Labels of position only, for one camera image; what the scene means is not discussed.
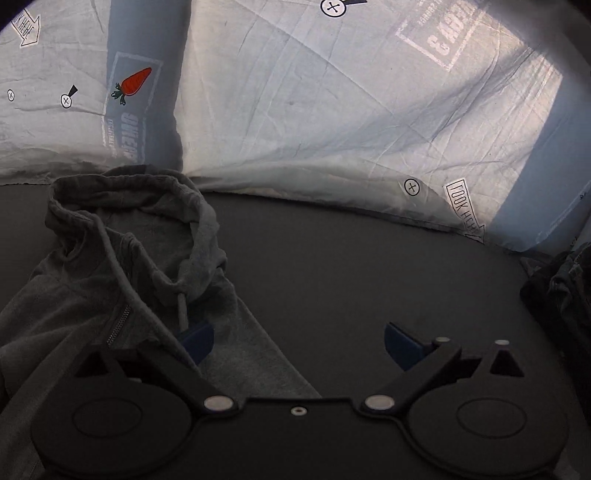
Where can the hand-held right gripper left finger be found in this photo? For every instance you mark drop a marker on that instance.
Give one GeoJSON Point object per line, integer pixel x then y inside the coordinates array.
{"type": "Point", "coordinates": [199, 340]}

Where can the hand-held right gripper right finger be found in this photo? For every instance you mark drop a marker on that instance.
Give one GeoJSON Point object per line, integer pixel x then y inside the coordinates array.
{"type": "Point", "coordinates": [400, 345]}

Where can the grey zip hoodie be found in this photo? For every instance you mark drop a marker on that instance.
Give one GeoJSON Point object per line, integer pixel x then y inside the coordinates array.
{"type": "Point", "coordinates": [83, 295]}

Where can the dark denim garment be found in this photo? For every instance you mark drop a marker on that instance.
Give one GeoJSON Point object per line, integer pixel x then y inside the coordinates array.
{"type": "Point", "coordinates": [561, 300]}

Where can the white printed curtain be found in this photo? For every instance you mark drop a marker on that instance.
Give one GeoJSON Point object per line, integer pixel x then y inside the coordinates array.
{"type": "Point", "coordinates": [323, 106]}

